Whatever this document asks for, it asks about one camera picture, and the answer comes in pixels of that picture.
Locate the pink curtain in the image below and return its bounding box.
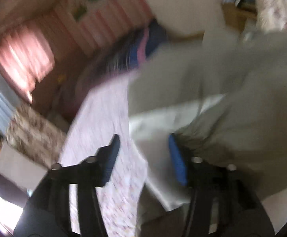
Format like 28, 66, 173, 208
0, 22, 55, 104

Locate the striped blanket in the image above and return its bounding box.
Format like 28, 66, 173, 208
84, 18, 169, 79

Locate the white wardrobe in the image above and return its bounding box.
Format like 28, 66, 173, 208
136, 0, 226, 40

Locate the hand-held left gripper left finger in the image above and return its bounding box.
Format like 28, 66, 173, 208
14, 134, 120, 237

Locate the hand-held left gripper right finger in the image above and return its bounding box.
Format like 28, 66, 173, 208
168, 133, 275, 237

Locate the grey box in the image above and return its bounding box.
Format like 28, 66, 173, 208
0, 144, 48, 190

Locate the olive and white jacket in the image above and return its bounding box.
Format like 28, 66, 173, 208
127, 27, 287, 213

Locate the framed wall picture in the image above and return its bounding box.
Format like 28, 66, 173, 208
71, 0, 112, 21

